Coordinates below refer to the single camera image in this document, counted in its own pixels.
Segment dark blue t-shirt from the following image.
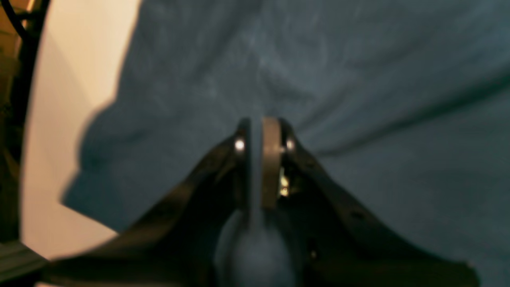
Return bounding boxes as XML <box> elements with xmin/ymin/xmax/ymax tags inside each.
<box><xmin>63</xmin><ymin>0</ymin><xmax>509</xmax><ymax>287</ymax></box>

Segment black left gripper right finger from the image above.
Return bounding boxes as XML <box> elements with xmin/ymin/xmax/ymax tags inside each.
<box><xmin>261</xmin><ymin>117</ymin><xmax>480</xmax><ymax>287</ymax></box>

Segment black equipment stand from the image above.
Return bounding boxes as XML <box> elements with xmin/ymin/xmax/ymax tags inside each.
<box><xmin>1</xmin><ymin>0</ymin><xmax>51</xmax><ymax>243</ymax></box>

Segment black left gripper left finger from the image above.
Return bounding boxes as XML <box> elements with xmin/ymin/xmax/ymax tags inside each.
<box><xmin>42</xmin><ymin>119</ymin><xmax>250</xmax><ymax>287</ymax></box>

